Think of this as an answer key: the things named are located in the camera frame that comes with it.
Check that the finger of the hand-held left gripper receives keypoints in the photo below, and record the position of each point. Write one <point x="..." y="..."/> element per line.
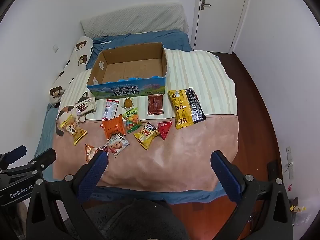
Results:
<point x="17" y="152"/>
<point x="43" y="158"/>

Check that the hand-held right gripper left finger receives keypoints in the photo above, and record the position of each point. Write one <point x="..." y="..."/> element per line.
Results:
<point x="93" y="172"/>

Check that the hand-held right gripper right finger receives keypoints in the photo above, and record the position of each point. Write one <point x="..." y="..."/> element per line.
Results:
<point x="225" y="172"/>

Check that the red triangular snack packet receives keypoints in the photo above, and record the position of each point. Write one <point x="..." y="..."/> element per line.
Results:
<point x="165" y="129"/>

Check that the blue printed cardboard box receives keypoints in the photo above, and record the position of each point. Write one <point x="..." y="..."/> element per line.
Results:
<point x="125" y="90"/>

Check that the yellow packet of round snacks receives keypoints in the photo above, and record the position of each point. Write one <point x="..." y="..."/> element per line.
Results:
<point x="75" y="131"/>

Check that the orange and white snack packet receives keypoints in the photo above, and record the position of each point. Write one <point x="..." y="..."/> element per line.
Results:
<point x="90" y="152"/>

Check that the white chocolate chip cookie packet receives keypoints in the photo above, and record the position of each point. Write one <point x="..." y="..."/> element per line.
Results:
<point x="118" y="145"/>

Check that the striped pink cat printed blanket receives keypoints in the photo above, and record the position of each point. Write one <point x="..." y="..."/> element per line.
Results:
<point x="187" y="155"/>

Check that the person's dark fleece clothing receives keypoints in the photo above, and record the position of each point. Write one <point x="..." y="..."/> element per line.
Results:
<point x="130" y="220"/>

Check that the yellow panda snack packet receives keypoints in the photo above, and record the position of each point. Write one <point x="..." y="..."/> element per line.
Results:
<point x="146" y="135"/>

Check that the green bag of candy balls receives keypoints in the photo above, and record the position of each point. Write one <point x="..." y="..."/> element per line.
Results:
<point x="132" y="121"/>

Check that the grey power strip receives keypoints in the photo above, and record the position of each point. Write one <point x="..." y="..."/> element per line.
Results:
<point x="289" y="162"/>

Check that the white and red snack packet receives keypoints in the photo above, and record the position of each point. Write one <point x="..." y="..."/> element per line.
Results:
<point x="110" y="108"/>

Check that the brown and white cookie pack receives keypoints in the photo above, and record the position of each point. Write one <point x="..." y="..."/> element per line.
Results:
<point x="86" y="105"/>

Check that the black snack bag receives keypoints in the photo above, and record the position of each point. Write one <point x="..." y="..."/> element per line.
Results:
<point x="196" y="107"/>

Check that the large yellow snack bag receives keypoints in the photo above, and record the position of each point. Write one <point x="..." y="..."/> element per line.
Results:
<point x="180" y="111"/>

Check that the orange jelly cup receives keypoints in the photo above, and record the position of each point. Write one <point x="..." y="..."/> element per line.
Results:
<point x="128" y="103"/>

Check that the dark red flat snack packet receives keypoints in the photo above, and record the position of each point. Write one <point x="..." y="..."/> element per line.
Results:
<point x="155" y="105"/>

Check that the white bear printed pillow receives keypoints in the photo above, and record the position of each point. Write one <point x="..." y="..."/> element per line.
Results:
<point x="75" y="60"/>

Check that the small white strip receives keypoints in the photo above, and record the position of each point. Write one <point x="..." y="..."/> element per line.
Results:
<point x="105" y="43"/>

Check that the blue bed sheet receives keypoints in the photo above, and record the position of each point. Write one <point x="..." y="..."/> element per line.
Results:
<point x="150" y="38"/>

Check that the white door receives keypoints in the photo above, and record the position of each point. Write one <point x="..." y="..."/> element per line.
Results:
<point x="220" y="25"/>

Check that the white textured cushion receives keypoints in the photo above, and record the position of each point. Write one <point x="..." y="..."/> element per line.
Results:
<point x="137" y="17"/>

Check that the white wall outlet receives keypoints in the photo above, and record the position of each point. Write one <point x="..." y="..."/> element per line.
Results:
<point x="55" y="48"/>

